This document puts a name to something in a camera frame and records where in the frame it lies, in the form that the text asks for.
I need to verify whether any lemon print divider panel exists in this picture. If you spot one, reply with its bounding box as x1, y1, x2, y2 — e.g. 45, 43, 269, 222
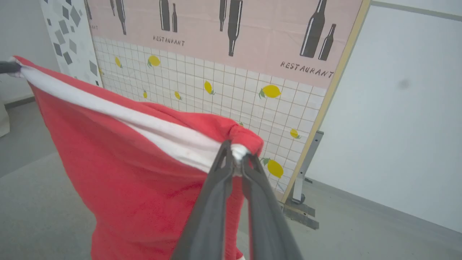
84, 0, 372, 203

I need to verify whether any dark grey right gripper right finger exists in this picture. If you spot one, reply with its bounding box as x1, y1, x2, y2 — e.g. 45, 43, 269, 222
240, 154, 304, 260

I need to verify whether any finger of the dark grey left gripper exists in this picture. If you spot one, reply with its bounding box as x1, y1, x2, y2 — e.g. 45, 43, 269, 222
0, 61, 22, 75

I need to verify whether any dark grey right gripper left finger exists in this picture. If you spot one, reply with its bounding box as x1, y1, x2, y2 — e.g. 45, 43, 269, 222
171, 140, 235, 260

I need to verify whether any grey metal panel stand leg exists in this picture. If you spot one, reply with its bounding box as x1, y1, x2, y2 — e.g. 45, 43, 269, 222
292, 130, 324, 205

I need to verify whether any red garment with white trim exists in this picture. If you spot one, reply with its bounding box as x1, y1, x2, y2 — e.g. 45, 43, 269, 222
7, 55, 265, 260

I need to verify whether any grey fabric upholstered platform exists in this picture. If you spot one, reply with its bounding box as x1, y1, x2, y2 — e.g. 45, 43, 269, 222
0, 151, 96, 260

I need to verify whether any taped flat stand base plate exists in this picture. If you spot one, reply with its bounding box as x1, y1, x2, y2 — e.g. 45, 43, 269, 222
279, 200, 320, 230

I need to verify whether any grey squares print panel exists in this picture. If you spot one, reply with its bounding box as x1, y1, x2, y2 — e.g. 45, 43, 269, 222
39, 0, 104, 88

